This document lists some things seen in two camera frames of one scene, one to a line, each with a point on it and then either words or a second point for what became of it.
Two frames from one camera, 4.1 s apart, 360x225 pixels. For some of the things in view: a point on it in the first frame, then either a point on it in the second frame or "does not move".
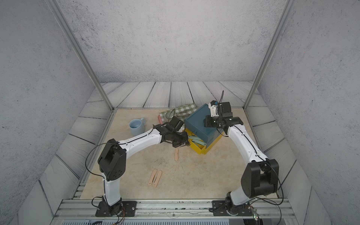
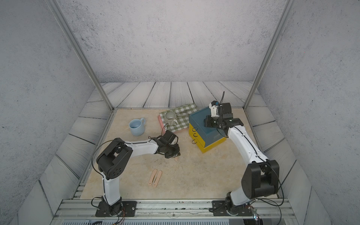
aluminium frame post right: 289,6 does not move
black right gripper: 206,122 does not move
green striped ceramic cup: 168,116 does not move
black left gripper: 185,141 to 176,153
